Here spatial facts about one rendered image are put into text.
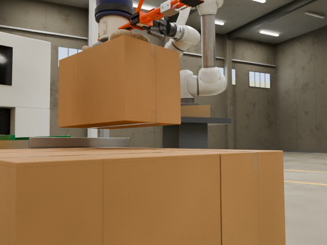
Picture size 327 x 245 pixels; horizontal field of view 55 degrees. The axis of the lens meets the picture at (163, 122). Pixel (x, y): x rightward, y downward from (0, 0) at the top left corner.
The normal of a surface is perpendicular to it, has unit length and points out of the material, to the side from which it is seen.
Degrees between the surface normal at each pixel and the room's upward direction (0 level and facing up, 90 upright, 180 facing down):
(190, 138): 90
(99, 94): 90
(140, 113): 89
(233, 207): 90
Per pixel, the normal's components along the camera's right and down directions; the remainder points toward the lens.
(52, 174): 0.66, -0.05
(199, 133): 0.45, -0.06
